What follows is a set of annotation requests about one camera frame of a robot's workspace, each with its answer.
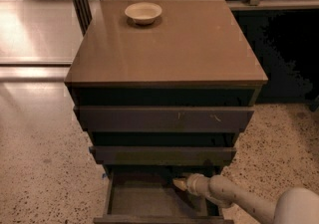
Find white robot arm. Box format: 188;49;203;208
173;173;319;224

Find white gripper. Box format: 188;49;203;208
172;173;211;198

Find grey drawer cabinet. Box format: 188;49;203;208
63;0;269;224

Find middle grey drawer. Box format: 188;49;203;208
89;146;236;166

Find white ceramic bowl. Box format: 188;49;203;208
125;2;162;25

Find open bottom grey drawer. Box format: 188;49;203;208
93;167;234;224

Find top grey drawer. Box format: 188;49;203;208
74;106;254;133

